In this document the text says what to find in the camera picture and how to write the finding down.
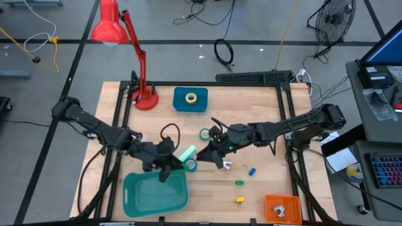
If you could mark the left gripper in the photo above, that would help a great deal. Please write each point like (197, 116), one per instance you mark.
(157, 153)

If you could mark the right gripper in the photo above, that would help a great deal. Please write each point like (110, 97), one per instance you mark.
(232, 138)

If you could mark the purple staple remover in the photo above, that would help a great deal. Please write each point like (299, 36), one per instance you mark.
(227, 165)

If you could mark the blue tape roll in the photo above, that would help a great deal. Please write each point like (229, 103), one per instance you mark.
(195, 166)

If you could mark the mint green stapler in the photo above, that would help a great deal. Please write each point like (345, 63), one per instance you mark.
(187, 153)

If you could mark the green tape roll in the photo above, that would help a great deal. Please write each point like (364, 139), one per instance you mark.
(200, 134)

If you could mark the teal plastic bin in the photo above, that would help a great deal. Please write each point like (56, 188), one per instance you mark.
(150, 197)

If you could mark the small green stapler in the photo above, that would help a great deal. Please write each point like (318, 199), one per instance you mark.
(239, 182)

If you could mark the small blue stapler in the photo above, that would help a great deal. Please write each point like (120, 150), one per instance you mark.
(252, 171)

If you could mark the small yellow stapler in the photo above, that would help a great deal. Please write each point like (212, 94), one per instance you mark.
(240, 199)

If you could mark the dark blue plastic tray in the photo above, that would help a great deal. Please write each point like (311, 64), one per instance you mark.
(180, 105)

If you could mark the yellow tape roll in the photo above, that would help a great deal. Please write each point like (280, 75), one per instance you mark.
(186, 98)

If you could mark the light blue staple remover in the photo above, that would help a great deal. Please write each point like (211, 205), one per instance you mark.
(279, 209)

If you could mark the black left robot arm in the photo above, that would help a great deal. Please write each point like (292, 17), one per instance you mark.
(91, 120)

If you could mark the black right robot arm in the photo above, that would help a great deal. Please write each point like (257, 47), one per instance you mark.
(301, 120)

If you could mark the black perforated bar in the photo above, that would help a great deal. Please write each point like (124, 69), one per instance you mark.
(251, 77)

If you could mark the orange plastic basket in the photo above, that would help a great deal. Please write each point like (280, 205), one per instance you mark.
(293, 213)

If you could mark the white paper sheet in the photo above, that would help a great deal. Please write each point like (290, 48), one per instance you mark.
(333, 136)
(340, 160)

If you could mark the white power adapter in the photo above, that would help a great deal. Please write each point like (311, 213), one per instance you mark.
(301, 73)

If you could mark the round yellow blue pad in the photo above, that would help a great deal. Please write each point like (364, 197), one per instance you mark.
(355, 172)

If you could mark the red desk lamp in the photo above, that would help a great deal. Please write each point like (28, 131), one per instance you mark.
(110, 28)

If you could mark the grey desk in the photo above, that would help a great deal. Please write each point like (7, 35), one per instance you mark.
(364, 125)
(377, 201)

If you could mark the black round puck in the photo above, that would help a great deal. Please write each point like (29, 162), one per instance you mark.
(36, 60)

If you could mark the clear plastic bag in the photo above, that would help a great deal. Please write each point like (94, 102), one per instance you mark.
(381, 110)

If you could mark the backlit keyboard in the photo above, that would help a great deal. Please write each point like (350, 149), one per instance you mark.
(387, 171)

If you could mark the black caster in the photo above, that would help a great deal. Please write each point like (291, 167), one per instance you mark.
(4, 105)

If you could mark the black box with labels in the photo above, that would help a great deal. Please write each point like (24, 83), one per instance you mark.
(375, 78)

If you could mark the black floor fan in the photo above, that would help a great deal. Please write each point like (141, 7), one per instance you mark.
(334, 20)

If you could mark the grey cart foot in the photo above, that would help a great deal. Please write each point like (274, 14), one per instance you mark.
(31, 3)
(14, 74)

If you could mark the black pen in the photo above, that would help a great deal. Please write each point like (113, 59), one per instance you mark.
(394, 95)

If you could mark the small red object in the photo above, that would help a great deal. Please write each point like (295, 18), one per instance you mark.
(399, 106)

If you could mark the computer monitor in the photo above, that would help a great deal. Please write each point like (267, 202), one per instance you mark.
(387, 50)

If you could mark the black metal table frame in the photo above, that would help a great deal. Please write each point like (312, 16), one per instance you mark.
(188, 83)

